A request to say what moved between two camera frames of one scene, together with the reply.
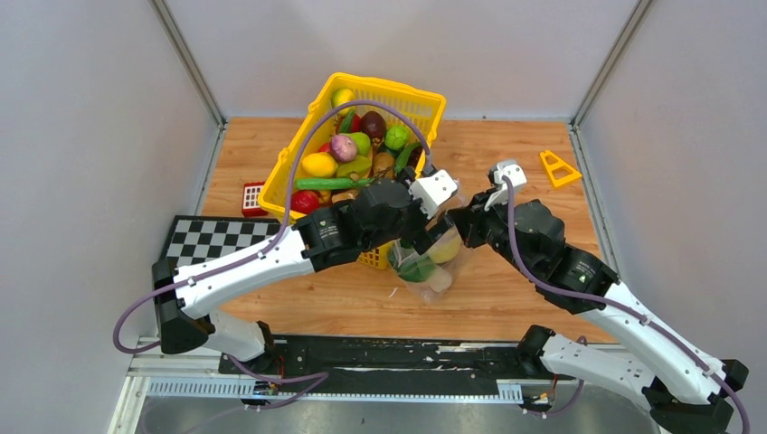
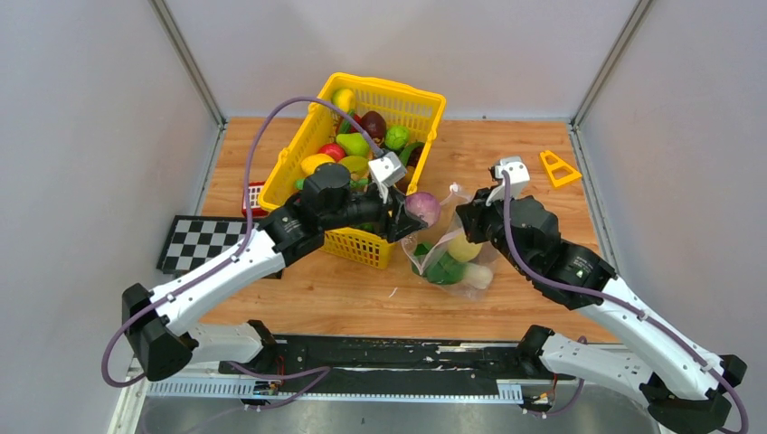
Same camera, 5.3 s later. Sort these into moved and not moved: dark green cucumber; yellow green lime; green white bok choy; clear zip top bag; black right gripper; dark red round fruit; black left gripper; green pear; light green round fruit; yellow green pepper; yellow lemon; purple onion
Moved: green white bok choy; clear zip top bag; black left gripper; purple onion
Not moved: light green round fruit; green pear; yellow green pepper; dark green cucumber; dark red round fruit; yellow green lime; yellow lemon; black right gripper
